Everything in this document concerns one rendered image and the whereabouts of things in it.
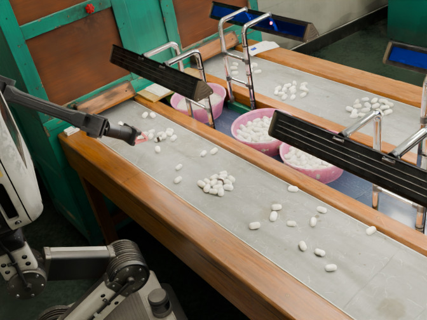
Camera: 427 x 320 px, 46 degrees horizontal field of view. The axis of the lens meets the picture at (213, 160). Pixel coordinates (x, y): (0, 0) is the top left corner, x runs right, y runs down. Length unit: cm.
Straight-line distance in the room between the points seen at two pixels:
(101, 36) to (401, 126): 136
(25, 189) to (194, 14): 167
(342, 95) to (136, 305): 124
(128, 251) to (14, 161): 57
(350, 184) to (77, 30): 133
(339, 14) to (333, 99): 244
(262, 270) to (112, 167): 83
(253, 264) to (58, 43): 133
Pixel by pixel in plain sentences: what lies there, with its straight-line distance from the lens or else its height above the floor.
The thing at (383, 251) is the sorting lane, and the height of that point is 74.
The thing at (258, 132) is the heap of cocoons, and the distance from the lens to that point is 210.
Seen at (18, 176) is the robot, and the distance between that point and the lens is 119.
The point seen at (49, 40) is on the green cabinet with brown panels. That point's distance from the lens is 230.
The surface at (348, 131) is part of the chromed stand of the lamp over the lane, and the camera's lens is 135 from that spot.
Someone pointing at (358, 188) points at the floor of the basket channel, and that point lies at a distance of 186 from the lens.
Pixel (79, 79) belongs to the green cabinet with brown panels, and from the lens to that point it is 239.
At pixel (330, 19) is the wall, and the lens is 458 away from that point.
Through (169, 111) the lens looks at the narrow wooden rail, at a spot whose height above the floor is 76.
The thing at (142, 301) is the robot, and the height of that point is 47.
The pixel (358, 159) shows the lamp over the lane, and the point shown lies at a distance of 131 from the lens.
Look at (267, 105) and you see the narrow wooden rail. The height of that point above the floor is 76.
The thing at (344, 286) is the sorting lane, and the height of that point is 74.
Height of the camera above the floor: 186
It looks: 35 degrees down
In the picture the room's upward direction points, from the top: 12 degrees counter-clockwise
